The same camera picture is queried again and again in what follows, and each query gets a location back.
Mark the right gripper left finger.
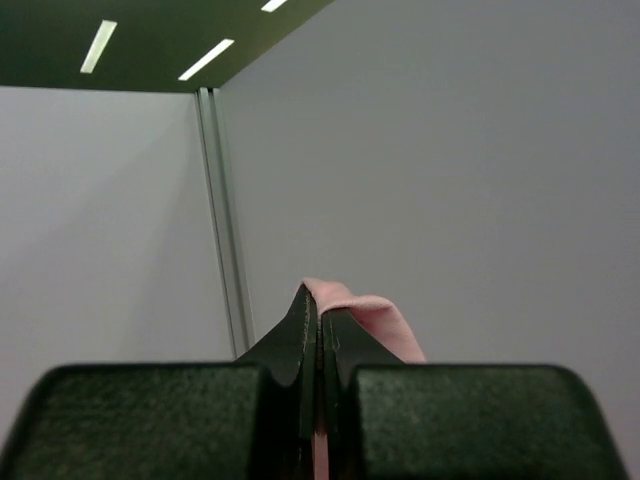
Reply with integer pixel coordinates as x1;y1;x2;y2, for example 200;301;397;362
1;287;318;479

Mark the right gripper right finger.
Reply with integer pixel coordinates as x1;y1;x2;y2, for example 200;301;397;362
322;310;627;479

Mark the pink t shirt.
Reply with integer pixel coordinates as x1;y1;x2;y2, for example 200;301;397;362
302;277;426;479

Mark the ceiling light strip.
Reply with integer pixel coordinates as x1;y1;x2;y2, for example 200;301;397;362
80;20;118;75
261;0;288;13
178;38;235;82

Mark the right aluminium frame post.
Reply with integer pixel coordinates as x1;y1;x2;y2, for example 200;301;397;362
196;88;256;357

